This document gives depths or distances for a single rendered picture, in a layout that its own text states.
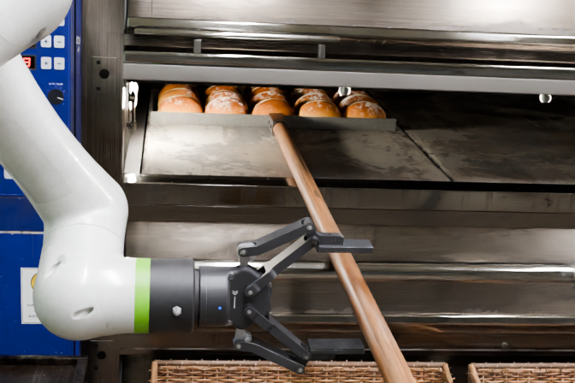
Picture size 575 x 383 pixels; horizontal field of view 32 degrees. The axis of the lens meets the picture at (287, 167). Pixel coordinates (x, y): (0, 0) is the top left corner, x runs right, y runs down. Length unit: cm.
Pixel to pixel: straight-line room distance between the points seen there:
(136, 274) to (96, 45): 60
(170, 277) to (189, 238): 61
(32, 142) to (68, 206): 11
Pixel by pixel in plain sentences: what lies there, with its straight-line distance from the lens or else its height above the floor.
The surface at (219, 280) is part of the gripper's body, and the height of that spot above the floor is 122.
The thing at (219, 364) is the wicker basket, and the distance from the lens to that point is 185.
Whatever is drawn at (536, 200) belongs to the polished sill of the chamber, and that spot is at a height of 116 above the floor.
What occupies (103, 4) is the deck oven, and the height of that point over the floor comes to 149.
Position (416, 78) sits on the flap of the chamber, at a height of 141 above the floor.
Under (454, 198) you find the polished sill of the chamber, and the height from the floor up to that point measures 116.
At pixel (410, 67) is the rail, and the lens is 161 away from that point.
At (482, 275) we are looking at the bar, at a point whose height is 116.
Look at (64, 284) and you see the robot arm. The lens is 120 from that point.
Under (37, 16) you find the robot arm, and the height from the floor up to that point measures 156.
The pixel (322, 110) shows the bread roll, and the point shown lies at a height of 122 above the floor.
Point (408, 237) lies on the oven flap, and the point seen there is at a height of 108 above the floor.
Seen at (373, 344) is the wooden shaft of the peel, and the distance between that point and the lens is 114.
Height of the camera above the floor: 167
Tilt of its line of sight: 15 degrees down
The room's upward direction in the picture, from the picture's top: 3 degrees clockwise
